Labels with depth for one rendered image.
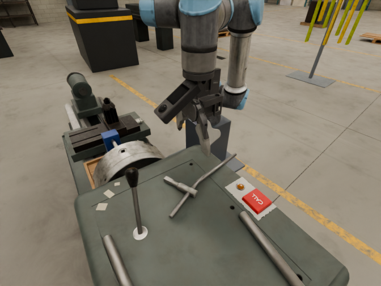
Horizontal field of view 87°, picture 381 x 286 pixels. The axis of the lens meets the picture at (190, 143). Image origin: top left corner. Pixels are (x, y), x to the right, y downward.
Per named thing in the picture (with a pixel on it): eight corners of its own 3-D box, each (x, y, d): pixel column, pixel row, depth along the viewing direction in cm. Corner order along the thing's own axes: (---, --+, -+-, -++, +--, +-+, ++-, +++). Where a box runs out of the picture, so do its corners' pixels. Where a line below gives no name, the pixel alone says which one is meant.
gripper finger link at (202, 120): (212, 137, 47) (202, 101, 46) (207, 139, 47) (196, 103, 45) (202, 138, 51) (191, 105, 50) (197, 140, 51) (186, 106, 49)
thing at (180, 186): (163, 183, 63) (194, 199, 58) (162, 178, 62) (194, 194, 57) (167, 179, 64) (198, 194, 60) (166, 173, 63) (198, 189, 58)
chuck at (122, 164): (177, 190, 99) (168, 144, 78) (117, 227, 88) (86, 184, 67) (174, 186, 102) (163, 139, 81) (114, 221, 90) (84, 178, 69)
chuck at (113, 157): (174, 186, 102) (163, 139, 81) (114, 221, 90) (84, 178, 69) (165, 175, 108) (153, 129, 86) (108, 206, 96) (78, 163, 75)
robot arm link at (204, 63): (194, 55, 38) (172, 46, 43) (194, 79, 40) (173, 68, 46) (224, 49, 41) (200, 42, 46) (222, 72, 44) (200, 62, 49)
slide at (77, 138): (140, 130, 142) (139, 125, 139) (75, 153, 123) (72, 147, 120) (131, 119, 154) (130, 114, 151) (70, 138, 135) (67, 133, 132)
